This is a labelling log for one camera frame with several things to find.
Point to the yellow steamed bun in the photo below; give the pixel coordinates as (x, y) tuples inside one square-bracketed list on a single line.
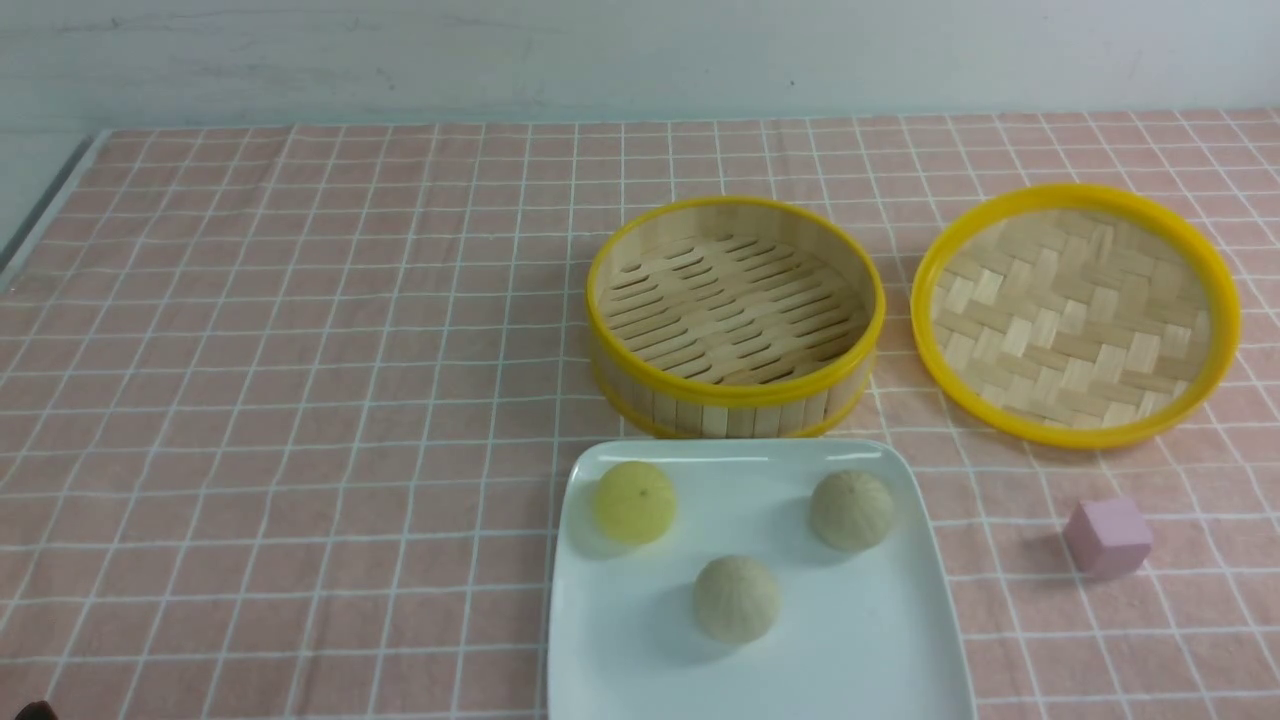
[(634, 503)]

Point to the white square plate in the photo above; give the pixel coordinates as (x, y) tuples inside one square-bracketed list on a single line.
[(866, 636)]

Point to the pink cube block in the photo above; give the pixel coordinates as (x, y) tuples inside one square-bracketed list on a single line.
[(1108, 538)]

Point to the yellow-rimmed woven steamer lid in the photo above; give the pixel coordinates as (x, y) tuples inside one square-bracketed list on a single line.
[(1075, 315)]

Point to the yellow-rimmed bamboo steamer basket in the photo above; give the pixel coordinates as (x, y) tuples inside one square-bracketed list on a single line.
[(733, 318)]

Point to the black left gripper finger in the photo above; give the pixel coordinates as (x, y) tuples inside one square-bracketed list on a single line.
[(37, 711)]

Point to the white steamed bun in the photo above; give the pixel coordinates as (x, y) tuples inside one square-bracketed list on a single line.
[(851, 511), (736, 599)]

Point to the pink checkered tablecloth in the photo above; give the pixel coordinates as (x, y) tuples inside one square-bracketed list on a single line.
[(287, 413)]

